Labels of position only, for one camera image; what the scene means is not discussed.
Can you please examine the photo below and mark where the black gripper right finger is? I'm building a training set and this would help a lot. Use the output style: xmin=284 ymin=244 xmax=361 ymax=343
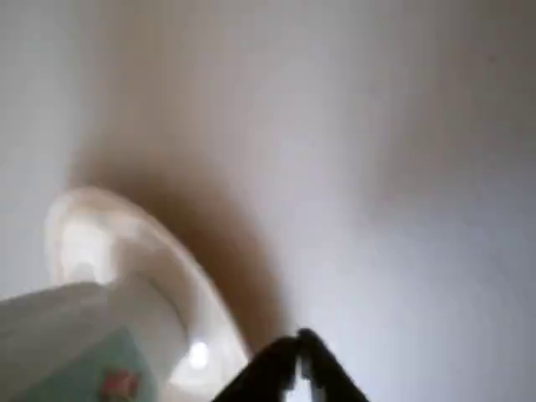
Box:
xmin=296 ymin=327 xmax=370 ymax=402

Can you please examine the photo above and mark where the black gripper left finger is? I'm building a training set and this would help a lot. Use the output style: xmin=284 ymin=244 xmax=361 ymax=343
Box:
xmin=214 ymin=336 xmax=303 ymax=402

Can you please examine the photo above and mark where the light blue floral ceramic cup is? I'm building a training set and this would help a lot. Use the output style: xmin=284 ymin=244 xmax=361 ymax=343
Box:
xmin=0 ymin=282 xmax=188 ymax=402

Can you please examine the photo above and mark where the white plate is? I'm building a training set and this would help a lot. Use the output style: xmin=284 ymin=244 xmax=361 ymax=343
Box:
xmin=44 ymin=186 xmax=255 ymax=402

